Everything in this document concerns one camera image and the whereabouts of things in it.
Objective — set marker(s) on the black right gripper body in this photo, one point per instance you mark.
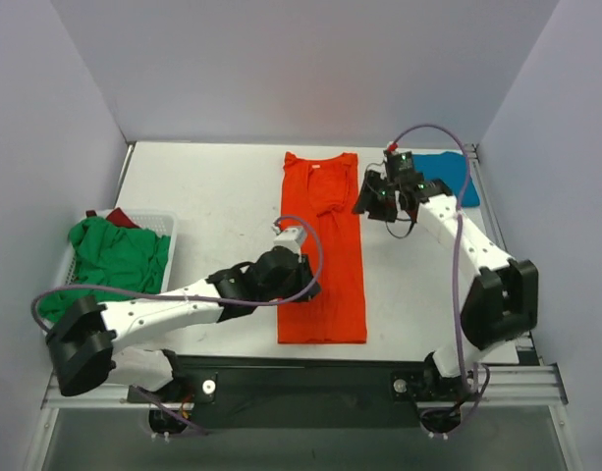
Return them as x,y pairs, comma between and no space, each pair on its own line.
379,197

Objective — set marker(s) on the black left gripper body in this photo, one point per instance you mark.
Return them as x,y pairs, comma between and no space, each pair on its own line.
308,280

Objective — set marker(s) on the orange t-shirt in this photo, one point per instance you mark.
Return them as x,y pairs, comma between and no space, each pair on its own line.
323,193

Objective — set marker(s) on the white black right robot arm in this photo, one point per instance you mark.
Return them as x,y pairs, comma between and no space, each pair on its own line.
502,300

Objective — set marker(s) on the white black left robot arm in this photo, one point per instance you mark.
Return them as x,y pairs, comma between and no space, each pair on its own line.
85,344

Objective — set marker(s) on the folded blue t-shirt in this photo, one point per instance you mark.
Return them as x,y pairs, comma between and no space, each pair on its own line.
450,167

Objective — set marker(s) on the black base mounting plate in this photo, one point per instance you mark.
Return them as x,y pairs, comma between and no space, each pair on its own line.
262,393

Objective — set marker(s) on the dark red t-shirt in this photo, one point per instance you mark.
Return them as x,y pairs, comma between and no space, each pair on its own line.
116,217

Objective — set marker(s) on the green t-shirt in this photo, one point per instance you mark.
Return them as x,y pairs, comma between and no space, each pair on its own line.
107,255

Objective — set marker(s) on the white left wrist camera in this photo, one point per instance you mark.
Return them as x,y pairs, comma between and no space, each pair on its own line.
291,238

